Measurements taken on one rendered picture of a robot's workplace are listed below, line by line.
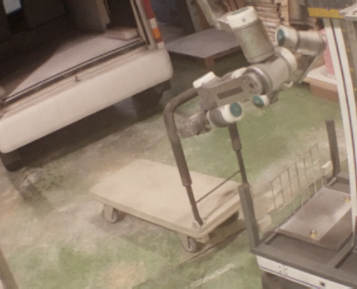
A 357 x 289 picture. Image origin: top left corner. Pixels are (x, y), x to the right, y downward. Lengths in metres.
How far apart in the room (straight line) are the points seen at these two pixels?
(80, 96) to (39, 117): 0.33
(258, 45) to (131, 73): 2.46
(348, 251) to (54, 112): 2.54
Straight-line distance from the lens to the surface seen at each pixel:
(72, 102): 3.81
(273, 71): 1.57
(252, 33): 1.54
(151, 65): 4.01
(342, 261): 1.79
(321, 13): 1.46
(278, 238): 2.00
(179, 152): 2.21
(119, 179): 3.01
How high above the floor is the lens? 1.45
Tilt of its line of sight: 23 degrees down
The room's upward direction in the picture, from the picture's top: 16 degrees counter-clockwise
